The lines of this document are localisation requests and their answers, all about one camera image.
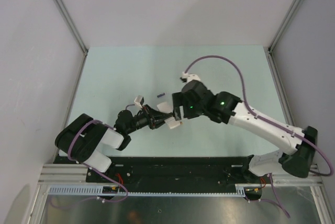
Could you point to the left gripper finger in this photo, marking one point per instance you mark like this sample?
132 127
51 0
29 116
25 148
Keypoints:
159 123
165 111

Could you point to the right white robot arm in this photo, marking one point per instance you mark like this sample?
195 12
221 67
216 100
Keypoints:
295 145

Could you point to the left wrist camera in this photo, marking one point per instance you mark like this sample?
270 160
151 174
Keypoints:
139 101

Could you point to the aluminium frame post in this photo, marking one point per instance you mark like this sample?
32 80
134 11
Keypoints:
71 25
288 18

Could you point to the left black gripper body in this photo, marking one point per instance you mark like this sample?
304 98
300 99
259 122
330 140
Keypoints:
151 119

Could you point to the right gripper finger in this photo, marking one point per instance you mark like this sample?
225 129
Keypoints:
177 99
187 112

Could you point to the left aluminium frame post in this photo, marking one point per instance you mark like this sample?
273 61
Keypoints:
71 25

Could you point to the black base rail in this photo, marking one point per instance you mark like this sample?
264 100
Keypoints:
181 175

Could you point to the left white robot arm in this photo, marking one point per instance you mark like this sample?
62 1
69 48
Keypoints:
80 139

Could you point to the right aluminium frame post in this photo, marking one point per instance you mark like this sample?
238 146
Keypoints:
288 18

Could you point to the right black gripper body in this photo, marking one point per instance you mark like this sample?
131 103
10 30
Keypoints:
197 110

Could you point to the slotted cable duct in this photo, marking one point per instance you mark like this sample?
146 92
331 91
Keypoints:
100 190

